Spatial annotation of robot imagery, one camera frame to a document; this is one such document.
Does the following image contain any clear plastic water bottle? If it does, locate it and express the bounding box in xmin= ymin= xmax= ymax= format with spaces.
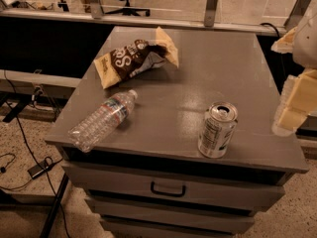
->
xmin=68 ymin=90 xmax=138 ymax=153

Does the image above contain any silver 7up soda can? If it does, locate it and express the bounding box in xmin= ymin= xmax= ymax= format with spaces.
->
xmin=198 ymin=101 xmax=238 ymax=159

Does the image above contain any brown chip bag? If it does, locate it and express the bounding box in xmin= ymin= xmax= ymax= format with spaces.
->
xmin=94 ymin=27 xmax=179 ymax=89

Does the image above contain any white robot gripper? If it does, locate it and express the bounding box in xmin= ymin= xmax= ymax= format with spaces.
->
xmin=270 ymin=3 xmax=317 ymax=137

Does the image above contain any black cable behind table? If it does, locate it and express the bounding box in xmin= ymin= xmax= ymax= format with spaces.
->
xmin=260 ymin=22 xmax=281 ymax=39

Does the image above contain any black floor cable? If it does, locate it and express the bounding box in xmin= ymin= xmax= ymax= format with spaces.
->
xmin=0 ymin=69 xmax=72 ymax=238

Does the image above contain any black power adapter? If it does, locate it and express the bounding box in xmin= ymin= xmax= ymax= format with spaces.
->
xmin=28 ymin=160 xmax=50 ymax=179

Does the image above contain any metal frame rail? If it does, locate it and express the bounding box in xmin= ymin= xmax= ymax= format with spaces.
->
xmin=0 ymin=8 xmax=286 ymax=36

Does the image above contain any black drawer handle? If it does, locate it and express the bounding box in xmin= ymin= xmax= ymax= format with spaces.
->
xmin=150 ymin=181 xmax=186 ymax=197

